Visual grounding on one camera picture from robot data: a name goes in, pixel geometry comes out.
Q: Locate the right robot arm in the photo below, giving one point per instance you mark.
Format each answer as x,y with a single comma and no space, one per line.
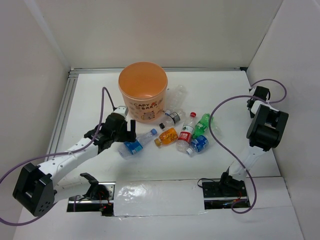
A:
264,133

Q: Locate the clear bottle black label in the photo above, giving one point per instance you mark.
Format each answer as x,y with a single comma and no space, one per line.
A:
172,119

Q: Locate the aluminium frame rail left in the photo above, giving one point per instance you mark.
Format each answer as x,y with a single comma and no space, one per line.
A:
57,137

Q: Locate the orange juice bottle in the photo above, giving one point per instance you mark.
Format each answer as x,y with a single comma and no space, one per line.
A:
166,138

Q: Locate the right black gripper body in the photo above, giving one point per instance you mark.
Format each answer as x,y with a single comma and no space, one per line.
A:
251,99

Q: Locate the blue label white cap bottle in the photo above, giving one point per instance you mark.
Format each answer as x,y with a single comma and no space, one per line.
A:
197,145

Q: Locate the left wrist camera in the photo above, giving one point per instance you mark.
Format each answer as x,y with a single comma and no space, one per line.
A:
121,110

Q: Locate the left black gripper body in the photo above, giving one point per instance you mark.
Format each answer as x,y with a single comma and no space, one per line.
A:
118,136

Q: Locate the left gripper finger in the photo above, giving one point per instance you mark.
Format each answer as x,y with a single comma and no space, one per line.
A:
130,136
132,126

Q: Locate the water bottle red label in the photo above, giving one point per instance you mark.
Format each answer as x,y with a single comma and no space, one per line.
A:
186,133

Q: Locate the clear bottle blue cap label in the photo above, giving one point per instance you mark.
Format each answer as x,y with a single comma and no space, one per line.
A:
128,149

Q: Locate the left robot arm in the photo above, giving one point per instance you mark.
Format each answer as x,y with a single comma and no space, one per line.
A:
40,186

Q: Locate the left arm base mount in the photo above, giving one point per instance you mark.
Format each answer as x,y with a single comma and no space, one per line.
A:
98,198

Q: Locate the orange plastic capybara bin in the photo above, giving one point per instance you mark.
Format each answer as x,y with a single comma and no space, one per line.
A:
143,87

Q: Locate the clear crushed bottle by bin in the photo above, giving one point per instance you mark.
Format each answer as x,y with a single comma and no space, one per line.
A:
177,97

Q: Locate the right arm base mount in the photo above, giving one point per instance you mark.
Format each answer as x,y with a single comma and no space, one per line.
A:
223,193

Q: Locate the green soda bottle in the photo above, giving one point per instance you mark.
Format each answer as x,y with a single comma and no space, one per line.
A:
201,126

